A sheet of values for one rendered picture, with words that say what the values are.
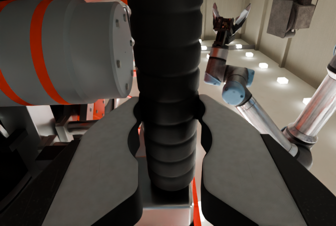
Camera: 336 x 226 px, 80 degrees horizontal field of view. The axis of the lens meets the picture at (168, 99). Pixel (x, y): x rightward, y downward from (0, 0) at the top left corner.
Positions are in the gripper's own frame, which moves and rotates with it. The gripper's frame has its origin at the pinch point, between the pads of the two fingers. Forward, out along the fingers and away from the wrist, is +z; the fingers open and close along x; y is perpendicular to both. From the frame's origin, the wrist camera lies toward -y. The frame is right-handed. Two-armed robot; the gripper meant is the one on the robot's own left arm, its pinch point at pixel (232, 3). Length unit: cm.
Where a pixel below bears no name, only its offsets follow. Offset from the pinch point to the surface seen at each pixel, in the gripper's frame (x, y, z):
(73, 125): 8, 62, -51
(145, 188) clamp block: -16, 75, -48
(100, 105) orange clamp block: 20, 43, -50
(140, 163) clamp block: -14, 73, -47
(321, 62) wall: -250, -1310, 276
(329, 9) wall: -207, -1230, 539
